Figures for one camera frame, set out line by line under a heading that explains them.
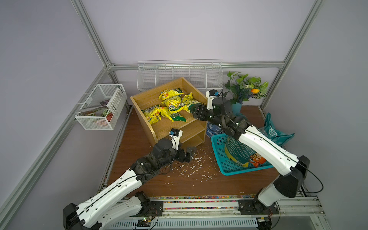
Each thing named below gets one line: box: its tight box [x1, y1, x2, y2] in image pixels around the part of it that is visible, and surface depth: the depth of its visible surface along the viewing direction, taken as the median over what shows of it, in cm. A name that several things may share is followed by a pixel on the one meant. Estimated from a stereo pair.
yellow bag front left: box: [140, 104, 165, 125], surface depth 69 cm
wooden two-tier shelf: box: [129, 77, 208, 147], surface depth 75 cm
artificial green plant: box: [222, 70, 269, 105], surface depth 89 cm
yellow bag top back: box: [158, 87, 184, 101], surface depth 79 cm
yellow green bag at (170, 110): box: [161, 102, 187, 123], surface depth 69 cm
